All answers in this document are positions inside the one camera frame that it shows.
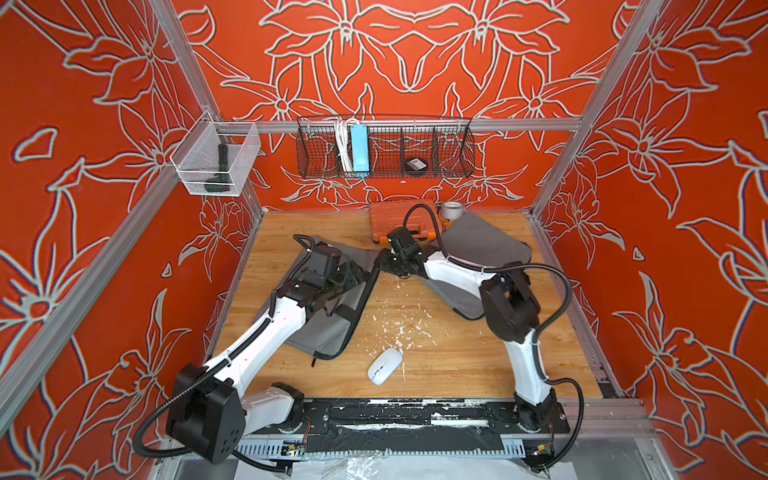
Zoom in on grey laptop bag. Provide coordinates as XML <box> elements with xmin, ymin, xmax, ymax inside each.
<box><xmin>240</xmin><ymin>234</ymin><xmax>380</xmax><ymax>369</ymax></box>
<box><xmin>420</xmin><ymin>212</ymin><xmax>532</xmax><ymax>321</ymax></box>

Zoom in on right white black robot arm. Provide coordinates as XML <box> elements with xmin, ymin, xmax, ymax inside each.
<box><xmin>381</xmin><ymin>203</ymin><xmax>586</xmax><ymax>474</ymax></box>

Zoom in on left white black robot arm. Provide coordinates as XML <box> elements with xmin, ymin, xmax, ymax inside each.
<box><xmin>132</xmin><ymin>234</ymin><xmax>375</xmax><ymax>470</ymax></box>

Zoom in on white computer mouse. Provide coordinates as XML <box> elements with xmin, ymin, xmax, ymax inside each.
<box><xmin>367</xmin><ymin>348</ymin><xmax>403</xmax><ymax>386</ymax></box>

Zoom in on orange tool case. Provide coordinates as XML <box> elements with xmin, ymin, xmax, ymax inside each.
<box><xmin>369</xmin><ymin>199</ymin><xmax>437</xmax><ymax>244</ymax></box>

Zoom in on small black square device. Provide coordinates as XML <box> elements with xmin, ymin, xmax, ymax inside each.
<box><xmin>403</xmin><ymin>157</ymin><xmax>429</xmax><ymax>177</ymax></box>

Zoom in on light blue power bank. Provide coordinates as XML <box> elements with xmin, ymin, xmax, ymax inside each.
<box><xmin>350</xmin><ymin>123</ymin><xmax>370</xmax><ymax>177</ymax></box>

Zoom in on dark green flashlight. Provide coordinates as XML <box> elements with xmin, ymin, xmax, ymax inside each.
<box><xmin>204</xmin><ymin>143</ymin><xmax>230</xmax><ymax>193</ymax></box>

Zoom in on grey duct tape roll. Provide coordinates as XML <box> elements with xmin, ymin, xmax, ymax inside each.
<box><xmin>440</xmin><ymin>201</ymin><xmax>465</xmax><ymax>221</ymax></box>

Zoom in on black wire wall basket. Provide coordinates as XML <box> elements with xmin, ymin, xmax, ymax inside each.
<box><xmin>296</xmin><ymin>114</ymin><xmax>477</xmax><ymax>180</ymax></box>

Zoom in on white coiled cable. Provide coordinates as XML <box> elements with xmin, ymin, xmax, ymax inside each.
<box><xmin>333</xmin><ymin>119</ymin><xmax>354</xmax><ymax>175</ymax></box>

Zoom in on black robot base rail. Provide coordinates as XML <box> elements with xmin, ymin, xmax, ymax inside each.
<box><xmin>281</xmin><ymin>397</ymin><xmax>571</xmax><ymax>454</ymax></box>

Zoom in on clear acrylic wall box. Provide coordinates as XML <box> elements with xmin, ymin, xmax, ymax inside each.
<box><xmin>170</xmin><ymin>111</ymin><xmax>262</xmax><ymax>197</ymax></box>

